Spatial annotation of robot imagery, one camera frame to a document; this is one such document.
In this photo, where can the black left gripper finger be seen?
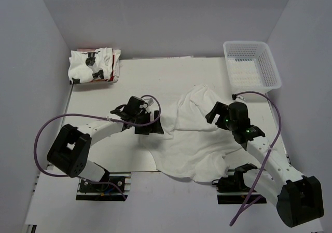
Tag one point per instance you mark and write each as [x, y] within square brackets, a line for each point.
[145, 129]
[156, 127]

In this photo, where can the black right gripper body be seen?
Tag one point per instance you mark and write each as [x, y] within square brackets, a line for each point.
[226, 123]

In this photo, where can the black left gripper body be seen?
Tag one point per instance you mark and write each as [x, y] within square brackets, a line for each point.
[141, 113]

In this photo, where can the white graphic t-shirt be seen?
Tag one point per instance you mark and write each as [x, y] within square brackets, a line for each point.
[190, 147]

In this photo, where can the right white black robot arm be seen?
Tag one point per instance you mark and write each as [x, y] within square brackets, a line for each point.
[297, 198]

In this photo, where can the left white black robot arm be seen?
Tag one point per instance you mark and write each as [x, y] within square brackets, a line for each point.
[70, 150]

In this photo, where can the white plastic mesh basket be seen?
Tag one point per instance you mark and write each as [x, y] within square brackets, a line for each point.
[251, 66]

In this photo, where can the folded white robot-print t-shirt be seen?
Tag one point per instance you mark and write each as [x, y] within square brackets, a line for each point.
[76, 64]

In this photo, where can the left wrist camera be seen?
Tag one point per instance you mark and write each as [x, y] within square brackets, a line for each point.
[147, 103]

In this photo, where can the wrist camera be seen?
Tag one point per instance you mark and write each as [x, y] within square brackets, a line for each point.
[238, 97]
[147, 103]

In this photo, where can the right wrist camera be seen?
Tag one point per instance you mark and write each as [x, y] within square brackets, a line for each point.
[238, 97]

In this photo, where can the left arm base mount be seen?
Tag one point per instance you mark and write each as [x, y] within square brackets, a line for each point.
[105, 192]

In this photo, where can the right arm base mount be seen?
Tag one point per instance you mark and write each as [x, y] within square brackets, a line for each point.
[229, 192]

